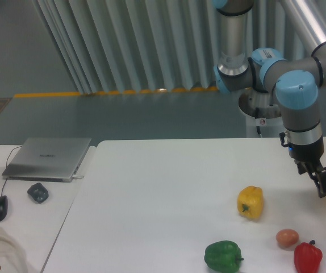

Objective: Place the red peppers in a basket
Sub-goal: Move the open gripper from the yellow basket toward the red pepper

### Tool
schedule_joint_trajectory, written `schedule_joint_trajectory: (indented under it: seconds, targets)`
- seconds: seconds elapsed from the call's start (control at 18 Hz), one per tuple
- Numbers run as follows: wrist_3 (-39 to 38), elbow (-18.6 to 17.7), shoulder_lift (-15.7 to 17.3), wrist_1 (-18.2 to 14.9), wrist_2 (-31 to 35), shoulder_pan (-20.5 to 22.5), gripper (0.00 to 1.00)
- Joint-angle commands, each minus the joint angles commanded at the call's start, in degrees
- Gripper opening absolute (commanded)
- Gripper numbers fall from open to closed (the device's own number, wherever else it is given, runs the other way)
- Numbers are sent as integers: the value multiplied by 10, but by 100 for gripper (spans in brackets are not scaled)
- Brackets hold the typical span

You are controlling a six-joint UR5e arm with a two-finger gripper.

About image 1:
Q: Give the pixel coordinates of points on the yellow bell pepper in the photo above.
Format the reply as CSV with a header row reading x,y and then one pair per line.
x,y
250,202

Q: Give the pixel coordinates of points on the grey folding partition curtain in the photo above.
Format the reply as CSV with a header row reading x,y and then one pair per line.
x,y
136,46

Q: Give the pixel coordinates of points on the green bell pepper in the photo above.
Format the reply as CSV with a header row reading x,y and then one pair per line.
x,y
223,256

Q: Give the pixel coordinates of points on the brown egg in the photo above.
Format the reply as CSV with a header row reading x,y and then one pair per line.
x,y
287,237

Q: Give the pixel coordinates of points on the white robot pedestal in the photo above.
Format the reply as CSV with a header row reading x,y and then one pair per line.
x,y
262,116

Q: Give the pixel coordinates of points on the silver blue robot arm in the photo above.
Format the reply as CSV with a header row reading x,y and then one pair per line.
x,y
292,86

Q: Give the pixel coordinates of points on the silver laptop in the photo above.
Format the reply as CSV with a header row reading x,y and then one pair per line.
x,y
48,159

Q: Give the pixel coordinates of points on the small black plastic object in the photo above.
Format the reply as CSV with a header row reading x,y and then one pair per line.
x,y
38,192

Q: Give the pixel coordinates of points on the red bell pepper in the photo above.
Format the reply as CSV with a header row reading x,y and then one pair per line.
x,y
307,257

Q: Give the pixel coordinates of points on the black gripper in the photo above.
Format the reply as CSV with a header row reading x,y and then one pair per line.
x,y
307,159

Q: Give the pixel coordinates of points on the white side table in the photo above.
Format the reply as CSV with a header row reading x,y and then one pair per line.
x,y
36,226

